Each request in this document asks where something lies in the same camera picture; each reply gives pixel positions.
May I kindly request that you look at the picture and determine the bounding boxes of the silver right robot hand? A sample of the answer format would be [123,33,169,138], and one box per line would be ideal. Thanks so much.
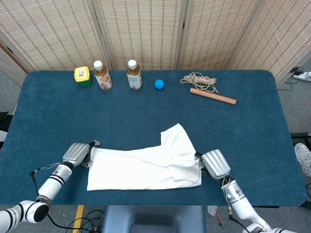
[194,149,231,181]

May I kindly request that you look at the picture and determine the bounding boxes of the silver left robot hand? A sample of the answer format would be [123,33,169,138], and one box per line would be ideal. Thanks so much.
[62,140,101,168]

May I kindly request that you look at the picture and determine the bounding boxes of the white T-shirt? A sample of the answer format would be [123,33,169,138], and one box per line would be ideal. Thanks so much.
[86,123,202,192]

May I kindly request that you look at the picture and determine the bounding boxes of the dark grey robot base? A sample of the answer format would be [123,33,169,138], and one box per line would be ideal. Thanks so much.
[101,205,207,233]

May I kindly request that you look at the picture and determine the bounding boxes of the blue table cloth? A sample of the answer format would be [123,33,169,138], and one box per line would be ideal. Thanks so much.
[0,69,308,207]

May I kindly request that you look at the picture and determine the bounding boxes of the brown cardboard tube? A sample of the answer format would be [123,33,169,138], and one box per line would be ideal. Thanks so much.
[190,87,237,105]

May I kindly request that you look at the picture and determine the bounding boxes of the black bag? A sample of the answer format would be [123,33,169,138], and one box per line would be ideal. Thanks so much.
[0,111,13,133]

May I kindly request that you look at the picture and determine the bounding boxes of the green jar with yellow lid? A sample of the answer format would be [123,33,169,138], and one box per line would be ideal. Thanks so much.
[74,66,93,88]

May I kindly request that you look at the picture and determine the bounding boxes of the tea bottle with fruit label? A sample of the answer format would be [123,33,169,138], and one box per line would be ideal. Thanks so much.
[93,60,113,91]

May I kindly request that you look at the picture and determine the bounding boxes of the white sneaker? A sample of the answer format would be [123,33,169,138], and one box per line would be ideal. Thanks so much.
[294,142,311,177]

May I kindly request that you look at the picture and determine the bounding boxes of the black metal stand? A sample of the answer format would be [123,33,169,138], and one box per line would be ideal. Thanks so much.
[290,132,311,146]

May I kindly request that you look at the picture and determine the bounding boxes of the tea bottle with text label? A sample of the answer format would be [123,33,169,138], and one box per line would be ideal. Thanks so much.
[126,59,143,90]

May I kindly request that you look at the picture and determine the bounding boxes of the white power strip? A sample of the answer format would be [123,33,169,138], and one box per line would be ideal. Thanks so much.
[293,70,311,82]

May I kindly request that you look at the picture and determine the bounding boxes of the woven bamboo folding screen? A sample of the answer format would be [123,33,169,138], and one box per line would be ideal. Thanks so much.
[0,0,311,84]

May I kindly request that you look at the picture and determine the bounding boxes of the black floor cables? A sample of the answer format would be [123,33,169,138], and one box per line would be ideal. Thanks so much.
[48,210,106,233]

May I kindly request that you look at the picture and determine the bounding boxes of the beige rope bundle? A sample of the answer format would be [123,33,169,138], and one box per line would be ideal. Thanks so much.
[180,72,220,95]

